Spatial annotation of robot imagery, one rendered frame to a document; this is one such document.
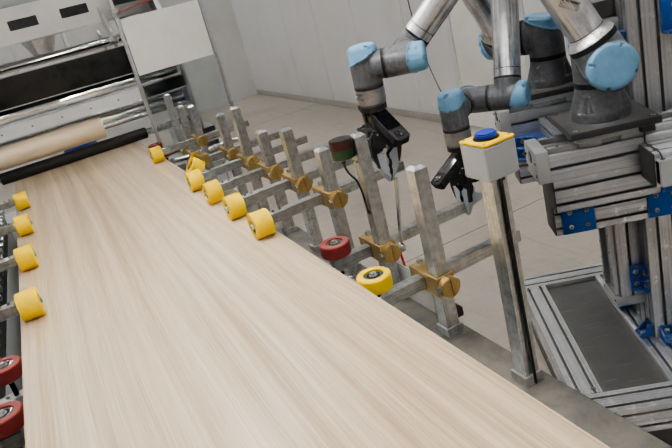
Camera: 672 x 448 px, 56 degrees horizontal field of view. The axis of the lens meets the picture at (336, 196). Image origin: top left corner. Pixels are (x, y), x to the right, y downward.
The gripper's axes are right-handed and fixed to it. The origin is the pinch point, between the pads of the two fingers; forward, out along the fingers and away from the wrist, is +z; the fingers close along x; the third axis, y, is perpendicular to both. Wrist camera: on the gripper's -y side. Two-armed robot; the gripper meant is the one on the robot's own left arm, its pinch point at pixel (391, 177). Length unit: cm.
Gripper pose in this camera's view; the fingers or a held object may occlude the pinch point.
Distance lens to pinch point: 169.5
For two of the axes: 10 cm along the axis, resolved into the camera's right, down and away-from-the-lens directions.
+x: -8.7, 3.5, -3.5
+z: 2.2, 9.1, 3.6
